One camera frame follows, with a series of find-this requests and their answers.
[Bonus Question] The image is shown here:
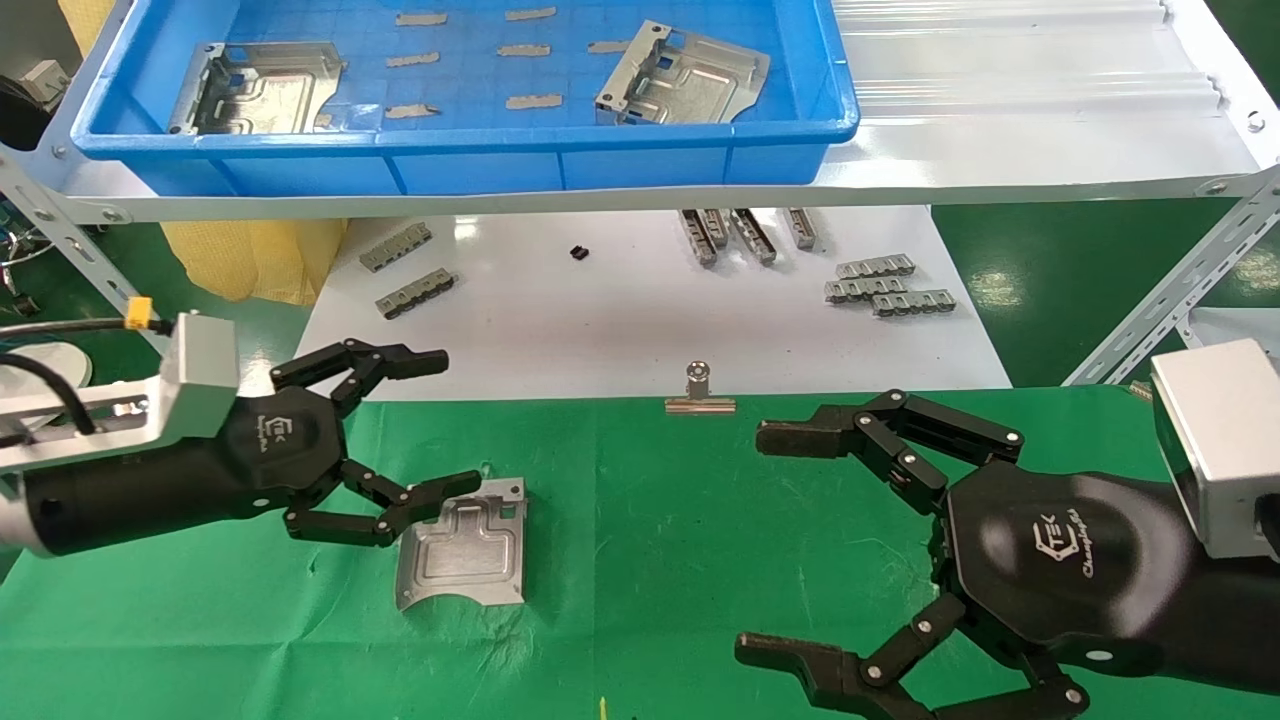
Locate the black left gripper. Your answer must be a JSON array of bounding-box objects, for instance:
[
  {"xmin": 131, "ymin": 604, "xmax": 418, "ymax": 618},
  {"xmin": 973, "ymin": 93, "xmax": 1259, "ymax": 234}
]
[{"xmin": 215, "ymin": 338, "xmax": 483, "ymax": 549}]

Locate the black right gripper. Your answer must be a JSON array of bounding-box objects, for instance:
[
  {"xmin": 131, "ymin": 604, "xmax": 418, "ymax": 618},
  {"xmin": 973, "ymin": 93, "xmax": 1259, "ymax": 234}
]
[{"xmin": 735, "ymin": 390, "xmax": 1201, "ymax": 720}]

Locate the stamped sheet metal bracket plate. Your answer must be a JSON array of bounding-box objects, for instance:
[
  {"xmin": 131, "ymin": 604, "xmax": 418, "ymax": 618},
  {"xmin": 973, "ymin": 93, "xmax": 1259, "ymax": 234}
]
[
  {"xmin": 168, "ymin": 42, "xmax": 346, "ymax": 136},
  {"xmin": 395, "ymin": 477, "xmax": 529, "ymax": 611},
  {"xmin": 596, "ymin": 20, "xmax": 772, "ymax": 127}
]

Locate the grey toothed metal part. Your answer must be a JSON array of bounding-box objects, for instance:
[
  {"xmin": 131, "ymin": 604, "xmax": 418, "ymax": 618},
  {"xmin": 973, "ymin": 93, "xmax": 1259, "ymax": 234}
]
[
  {"xmin": 836, "ymin": 254, "xmax": 916, "ymax": 281},
  {"xmin": 872, "ymin": 290, "xmax": 957, "ymax": 318},
  {"xmin": 376, "ymin": 268, "xmax": 457, "ymax": 321},
  {"xmin": 360, "ymin": 222, "xmax": 434, "ymax": 273},
  {"xmin": 825, "ymin": 277, "xmax": 908, "ymax": 304}
]

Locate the yellow mesh bag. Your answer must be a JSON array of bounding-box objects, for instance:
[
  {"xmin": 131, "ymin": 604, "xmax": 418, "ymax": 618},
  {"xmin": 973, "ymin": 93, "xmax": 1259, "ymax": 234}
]
[{"xmin": 58, "ymin": 0, "xmax": 349, "ymax": 306}]

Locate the green table cloth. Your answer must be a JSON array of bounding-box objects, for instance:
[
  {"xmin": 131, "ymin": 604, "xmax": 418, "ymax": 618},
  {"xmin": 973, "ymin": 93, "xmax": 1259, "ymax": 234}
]
[{"xmin": 0, "ymin": 385, "xmax": 1280, "ymax": 720}]

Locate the white metal shelf rack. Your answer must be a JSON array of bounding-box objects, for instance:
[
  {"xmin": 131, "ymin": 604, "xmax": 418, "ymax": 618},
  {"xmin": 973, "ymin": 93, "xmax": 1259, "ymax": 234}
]
[{"xmin": 0, "ymin": 0, "xmax": 1280, "ymax": 403}]

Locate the white round stand base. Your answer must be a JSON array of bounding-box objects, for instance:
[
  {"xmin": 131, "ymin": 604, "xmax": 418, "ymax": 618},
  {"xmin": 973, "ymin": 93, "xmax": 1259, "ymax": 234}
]
[{"xmin": 0, "ymin": 342, "xmax": 93, "ymax": 393}]

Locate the blue plastic bin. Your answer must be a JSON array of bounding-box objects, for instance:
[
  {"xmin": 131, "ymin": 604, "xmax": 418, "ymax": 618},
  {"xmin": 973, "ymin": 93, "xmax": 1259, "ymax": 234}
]
[{"xmin": 70, "ymin": 0, "xmax": 861, "ymax": 198}]

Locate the white slotted shelf rack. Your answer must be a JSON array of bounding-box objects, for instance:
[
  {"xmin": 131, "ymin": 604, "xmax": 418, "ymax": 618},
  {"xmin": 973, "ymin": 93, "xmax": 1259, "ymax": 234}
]
[{"xmin": 1185, "ymin": 305, "xmax": 1280, "ymax": 353}]

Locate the black round object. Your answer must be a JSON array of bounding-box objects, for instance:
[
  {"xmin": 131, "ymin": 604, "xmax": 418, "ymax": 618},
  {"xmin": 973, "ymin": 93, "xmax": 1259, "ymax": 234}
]
[{"xmin": 0, "ymin": 75, "xmax": 53, "ymax": 151}]

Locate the small grey box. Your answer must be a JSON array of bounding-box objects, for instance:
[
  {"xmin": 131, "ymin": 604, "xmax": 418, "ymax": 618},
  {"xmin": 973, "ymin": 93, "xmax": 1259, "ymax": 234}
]
[{"xmin": 18, "ymin": 58, "xmax": 73, "ymax": 103}]

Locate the black cable yellow connector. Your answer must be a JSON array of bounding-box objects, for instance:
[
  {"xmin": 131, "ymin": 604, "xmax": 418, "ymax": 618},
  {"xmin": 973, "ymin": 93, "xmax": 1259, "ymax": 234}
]
[{"xmin": 0, "ymin": 298, "xmax": 156, "ymax": 336}]

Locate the black camera cable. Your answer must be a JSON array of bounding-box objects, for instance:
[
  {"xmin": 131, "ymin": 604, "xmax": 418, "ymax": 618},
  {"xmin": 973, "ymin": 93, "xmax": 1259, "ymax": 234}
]
[{"xmin": 0, "ymin": 352, "xmax": 98, "ymax": 438}]

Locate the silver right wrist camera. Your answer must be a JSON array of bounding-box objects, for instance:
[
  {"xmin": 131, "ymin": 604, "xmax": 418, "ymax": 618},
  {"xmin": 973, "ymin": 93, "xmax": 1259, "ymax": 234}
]
[{"xmin": 1150, "ymin": 338, "xmax": 1280, "ymax": 561}]

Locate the floor cable bundle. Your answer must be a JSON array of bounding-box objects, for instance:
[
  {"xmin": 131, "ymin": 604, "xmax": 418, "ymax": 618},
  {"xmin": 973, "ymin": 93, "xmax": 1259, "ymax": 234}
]
[{"xmin": 0, "ymin": 222, "xmax": 46, "ymax": 316}]

